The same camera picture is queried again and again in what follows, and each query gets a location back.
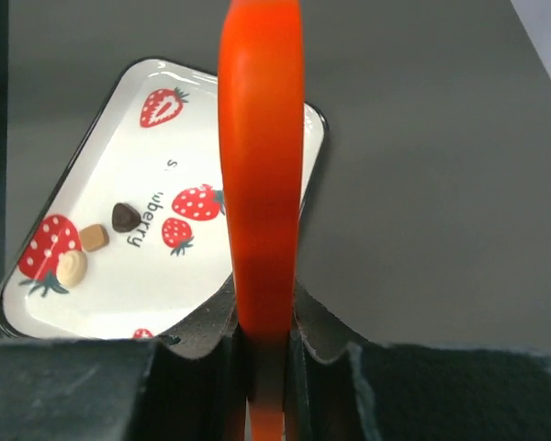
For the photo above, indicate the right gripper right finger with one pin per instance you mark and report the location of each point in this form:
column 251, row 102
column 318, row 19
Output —
column 342, row 387

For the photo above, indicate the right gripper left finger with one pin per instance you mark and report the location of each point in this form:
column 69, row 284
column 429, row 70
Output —
column 180, row 385

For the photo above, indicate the white strawberry tray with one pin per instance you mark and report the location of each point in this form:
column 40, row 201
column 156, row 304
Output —
column 154, row 146

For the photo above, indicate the orange box lid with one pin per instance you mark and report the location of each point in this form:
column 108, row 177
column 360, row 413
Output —
column 261, row 117

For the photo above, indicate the cream almond chocolate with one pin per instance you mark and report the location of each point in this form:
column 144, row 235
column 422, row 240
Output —
column 71, row 268

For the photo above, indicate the caramel square chocolate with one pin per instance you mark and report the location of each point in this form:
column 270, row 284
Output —
column 93, row 237

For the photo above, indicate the dark heart chocolate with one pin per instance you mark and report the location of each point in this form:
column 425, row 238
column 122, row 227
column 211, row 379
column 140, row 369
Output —
column 124, row 217

